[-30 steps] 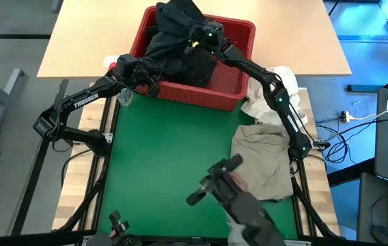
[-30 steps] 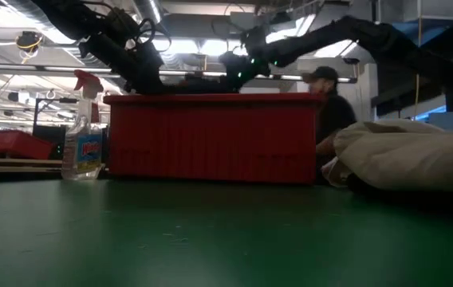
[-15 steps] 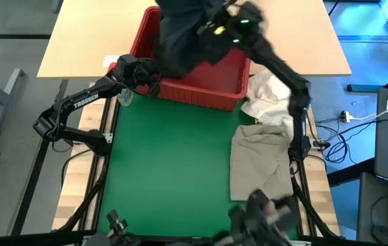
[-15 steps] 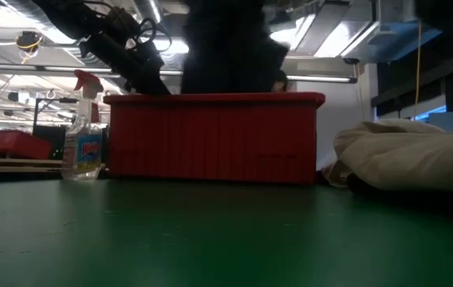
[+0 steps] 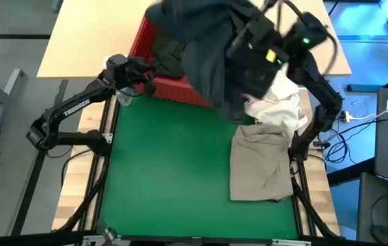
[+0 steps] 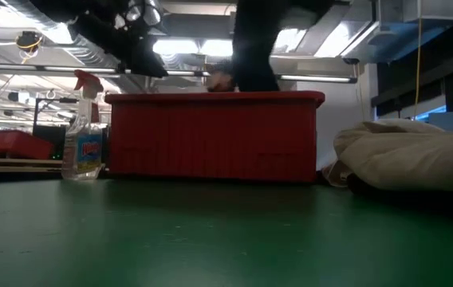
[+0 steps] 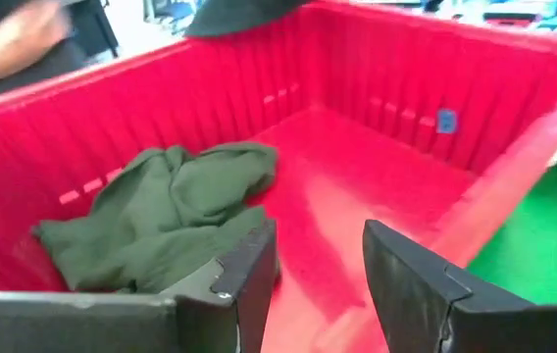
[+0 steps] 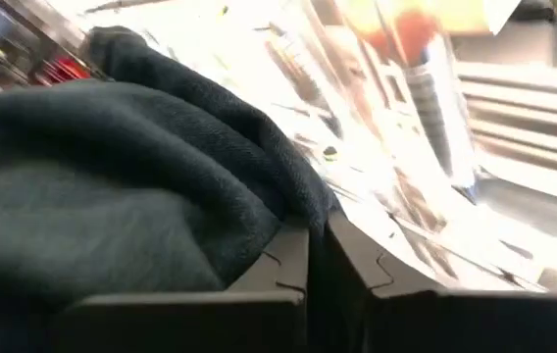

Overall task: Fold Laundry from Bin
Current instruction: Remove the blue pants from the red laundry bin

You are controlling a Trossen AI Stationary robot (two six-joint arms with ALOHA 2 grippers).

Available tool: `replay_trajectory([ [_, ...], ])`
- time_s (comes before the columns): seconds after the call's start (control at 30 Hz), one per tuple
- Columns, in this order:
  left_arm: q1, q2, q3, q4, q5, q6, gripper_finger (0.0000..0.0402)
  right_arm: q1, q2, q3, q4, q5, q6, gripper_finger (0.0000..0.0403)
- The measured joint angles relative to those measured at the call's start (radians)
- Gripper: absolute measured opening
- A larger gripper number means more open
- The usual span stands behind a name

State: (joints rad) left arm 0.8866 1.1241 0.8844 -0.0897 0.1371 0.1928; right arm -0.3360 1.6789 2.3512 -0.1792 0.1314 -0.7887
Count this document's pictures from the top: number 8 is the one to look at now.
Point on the black garment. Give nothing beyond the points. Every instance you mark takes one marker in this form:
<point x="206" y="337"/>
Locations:
<point x="112" y="186"/>

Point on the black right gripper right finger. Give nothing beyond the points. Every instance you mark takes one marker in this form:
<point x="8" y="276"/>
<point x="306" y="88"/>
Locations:
<point x="455" y="323"/>

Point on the small red plastic bin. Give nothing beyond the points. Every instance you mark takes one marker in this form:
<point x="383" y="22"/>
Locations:
<point x="65" y="68"/>

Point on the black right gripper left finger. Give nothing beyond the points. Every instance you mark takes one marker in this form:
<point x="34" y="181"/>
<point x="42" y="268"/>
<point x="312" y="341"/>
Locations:
<point x="185" y="323"/>

